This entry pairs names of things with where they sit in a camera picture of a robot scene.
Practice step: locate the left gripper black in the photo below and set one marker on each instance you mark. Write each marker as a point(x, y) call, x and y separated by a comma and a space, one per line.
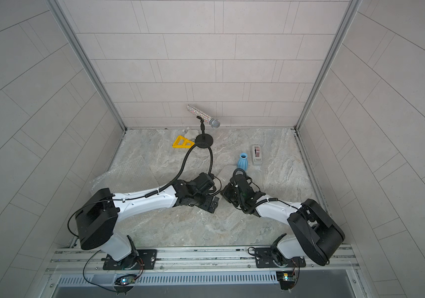
point(209, 206)

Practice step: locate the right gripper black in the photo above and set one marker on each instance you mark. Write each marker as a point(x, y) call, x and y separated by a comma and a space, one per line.
point(225, 194)

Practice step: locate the clear bubble wrap sheet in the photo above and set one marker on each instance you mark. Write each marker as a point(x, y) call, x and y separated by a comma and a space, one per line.
point(182, 226)

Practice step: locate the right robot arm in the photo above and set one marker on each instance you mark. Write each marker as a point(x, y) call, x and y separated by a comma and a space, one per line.
point(315, 234)

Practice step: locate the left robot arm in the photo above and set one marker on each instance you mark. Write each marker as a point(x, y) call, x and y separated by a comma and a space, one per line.
point(96, 221)

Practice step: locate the blue ribbed vase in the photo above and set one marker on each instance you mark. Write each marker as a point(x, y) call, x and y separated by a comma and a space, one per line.
point(243, 161)

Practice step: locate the yellow triangle ruler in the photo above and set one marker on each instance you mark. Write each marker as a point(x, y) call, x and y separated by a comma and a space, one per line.
point(182, 143)

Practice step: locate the black microphone stand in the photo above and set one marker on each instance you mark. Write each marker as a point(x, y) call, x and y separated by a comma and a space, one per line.
point(203, 140)

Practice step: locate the white crumpled object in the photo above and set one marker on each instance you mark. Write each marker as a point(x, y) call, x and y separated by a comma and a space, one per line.
point(191, 134)

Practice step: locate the glitter microphone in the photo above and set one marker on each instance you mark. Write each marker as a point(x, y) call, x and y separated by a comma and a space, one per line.
point(213, 122)

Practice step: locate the right circuit board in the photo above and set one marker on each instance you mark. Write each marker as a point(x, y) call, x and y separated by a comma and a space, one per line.
point(287, 279)

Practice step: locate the circuit board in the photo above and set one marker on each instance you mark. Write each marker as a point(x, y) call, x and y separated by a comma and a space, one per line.
point(126, 280)
point(287, 279)

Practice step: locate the left circuit board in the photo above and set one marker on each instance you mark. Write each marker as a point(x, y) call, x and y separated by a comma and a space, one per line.
point(126, 280)

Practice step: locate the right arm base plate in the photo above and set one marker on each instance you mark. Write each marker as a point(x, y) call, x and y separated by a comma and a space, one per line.
point(267, 257)

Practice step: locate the aluminium mounting rail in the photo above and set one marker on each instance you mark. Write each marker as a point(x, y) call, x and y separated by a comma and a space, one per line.
point(186, 259)

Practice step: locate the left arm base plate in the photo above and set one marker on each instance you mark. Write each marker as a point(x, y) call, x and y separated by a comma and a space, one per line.
point(145, 258)

